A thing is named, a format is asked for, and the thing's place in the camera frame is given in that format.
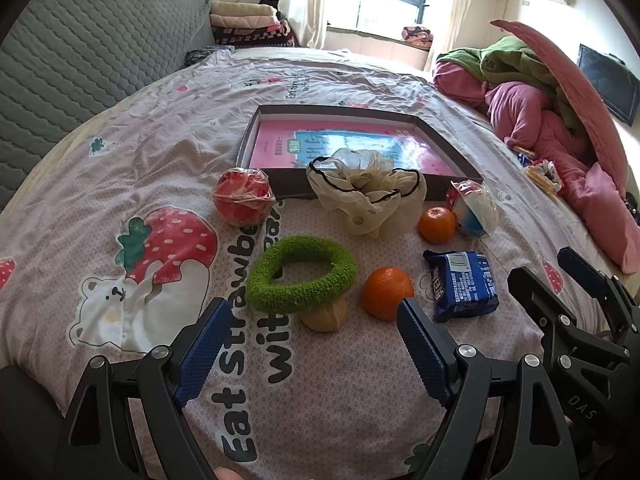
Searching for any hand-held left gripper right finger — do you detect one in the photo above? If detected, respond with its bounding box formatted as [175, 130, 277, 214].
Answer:
[397, 298, 583, 480]

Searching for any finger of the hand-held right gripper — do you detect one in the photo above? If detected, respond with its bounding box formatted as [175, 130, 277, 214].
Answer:
[557, 247, 640, 336]
[507, 266, 632, 396]

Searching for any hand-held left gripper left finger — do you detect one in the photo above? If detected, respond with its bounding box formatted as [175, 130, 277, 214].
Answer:
[52, 297, 235, 480]

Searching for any orange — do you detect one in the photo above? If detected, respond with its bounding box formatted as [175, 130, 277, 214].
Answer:
[362, 266, 416, 322]
[417, 206, 457, 245]

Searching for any blue snack packet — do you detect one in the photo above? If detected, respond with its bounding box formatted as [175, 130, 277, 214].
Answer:
[422, 250, 501, 323]

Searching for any white egg toy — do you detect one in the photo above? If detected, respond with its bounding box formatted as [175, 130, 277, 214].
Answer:
[446, 180, 500, 237]

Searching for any green fluffy scrunchie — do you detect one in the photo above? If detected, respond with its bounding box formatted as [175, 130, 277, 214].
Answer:
[245, 236, 358, 313]

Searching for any red egg toy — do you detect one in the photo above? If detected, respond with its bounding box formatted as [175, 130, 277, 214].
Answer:
[212, 167, 275, 227]

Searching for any shallow grey cardboard box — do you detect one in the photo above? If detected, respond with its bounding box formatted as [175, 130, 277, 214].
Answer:
[235, 105, 483, 201]

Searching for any yellow biscuit packet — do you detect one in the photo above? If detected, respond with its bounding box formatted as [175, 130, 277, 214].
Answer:
[525, 165, 563, 196]

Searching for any walnut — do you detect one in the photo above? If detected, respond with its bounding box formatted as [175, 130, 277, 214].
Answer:
[300, 296, 348, 332]

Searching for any cream black-trimmed scrunchie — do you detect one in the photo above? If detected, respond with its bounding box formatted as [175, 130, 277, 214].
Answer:
[306, 148, 427, 237]

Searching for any large pink quilted cushion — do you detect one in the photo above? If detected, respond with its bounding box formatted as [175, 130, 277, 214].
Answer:
[490, 19, 631, 196]

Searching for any black television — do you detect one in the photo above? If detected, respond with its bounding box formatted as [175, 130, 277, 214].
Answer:
[576, 44, 640, 127]

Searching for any strawberry printed bed sheet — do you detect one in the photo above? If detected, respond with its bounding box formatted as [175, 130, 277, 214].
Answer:
[0, 47, 631, 480]

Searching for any green garment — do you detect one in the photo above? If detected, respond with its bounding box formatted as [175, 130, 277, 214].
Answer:
[450, 35, 586, 136]

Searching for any pink patterned folded cloth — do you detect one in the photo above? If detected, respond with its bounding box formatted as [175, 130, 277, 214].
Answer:
[401, 25, 433, 50]

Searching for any dark patterned cloth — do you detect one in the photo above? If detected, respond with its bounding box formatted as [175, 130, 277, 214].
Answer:
[186, 46, 236, 68]

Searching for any white curtain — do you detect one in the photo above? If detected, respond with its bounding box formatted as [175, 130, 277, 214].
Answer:
[425, 0, 481, 72]
[277, 0, 341, 51]

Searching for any grey quilted headboard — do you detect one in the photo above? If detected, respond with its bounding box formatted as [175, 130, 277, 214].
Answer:
[0, 0, 216, 211]

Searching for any dark checkered folded blanket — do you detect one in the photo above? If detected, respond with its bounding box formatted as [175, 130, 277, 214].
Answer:
[212, 22, 299, 50]

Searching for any pink folded blanket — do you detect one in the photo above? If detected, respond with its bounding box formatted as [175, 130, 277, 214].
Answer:
[209, 13, 282, 29]

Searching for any cream folded blanket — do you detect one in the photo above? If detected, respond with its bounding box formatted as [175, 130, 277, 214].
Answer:
[211, 1, 278, 17]

